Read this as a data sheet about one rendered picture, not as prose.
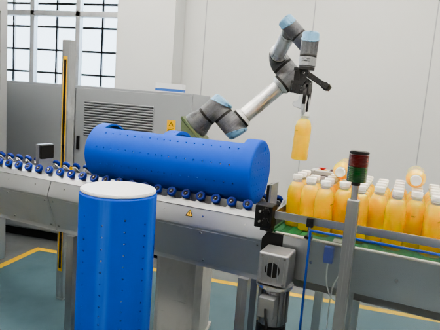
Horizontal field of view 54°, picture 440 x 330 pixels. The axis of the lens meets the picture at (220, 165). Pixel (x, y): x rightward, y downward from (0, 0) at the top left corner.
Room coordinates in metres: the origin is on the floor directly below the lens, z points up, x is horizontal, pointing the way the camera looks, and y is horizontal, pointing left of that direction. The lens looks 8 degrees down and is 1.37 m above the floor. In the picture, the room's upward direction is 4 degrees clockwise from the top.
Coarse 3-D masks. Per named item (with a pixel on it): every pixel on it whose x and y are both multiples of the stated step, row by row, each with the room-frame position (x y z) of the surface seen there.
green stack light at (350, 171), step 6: (348, 168) 1.38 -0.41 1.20; (354, 168) 1.36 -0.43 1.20; (360, 168) 1.36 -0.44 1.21; (366, 168) 1.36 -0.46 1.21; (348, 174) 1.38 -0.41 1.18; (354, 174) 1.36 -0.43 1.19; (360, 174) 1.36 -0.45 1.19; (366, 174) 1.36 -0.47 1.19; (348, 180) 1.37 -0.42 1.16; (354, 180) 1.36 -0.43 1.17; (360, 180) 1.36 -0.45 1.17; (366, 180) 1.37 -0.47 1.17
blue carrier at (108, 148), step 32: (96, 128) 2.16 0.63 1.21; (96, 160) 2.09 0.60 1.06; (128, 160) 2.01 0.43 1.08; (160, 160) 1.94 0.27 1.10; (192, 160) 1.88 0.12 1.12; (224, 160) 1.82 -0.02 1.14; (256, 160) 1.83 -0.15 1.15; (192, 192) 1.96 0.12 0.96; (224, 192) 1.85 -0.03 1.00; (256, 192) 1.86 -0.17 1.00
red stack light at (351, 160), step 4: (352, 156) 1.37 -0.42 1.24; (356, 156) 1.36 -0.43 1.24; (360, 156) 1.36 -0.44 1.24; (364, 156) 1.36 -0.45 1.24; (368, 156) 1.36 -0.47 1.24; (348, 160) 1.39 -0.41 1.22; (352, 160) 1.37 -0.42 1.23; (356, 160) 1.36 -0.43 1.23; (360, 160) 1.36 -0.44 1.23; (364, 160) 1.36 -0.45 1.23; (368, 160) 1.37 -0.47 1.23; (348, 164) 1.38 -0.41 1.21; (352, 164) 1.37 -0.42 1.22; (356, 164) 1.36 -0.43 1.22; (360, 164) 1.36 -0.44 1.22; (364, 164) 1.36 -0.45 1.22; (368, 164) 1.37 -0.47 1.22
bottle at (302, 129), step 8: (304, 120) 1.91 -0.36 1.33; (296, 128) 1.92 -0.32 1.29; (304, 128) 1.90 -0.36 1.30; (296, 136) 1.91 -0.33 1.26; (304, 136) 1.90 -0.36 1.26; (296, 144) 1.91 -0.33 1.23; (304, 144) 1.90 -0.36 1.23; (296, 152) 1.90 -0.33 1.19; (304, 152) 1.90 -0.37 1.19; (304, 160) 1.91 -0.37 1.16
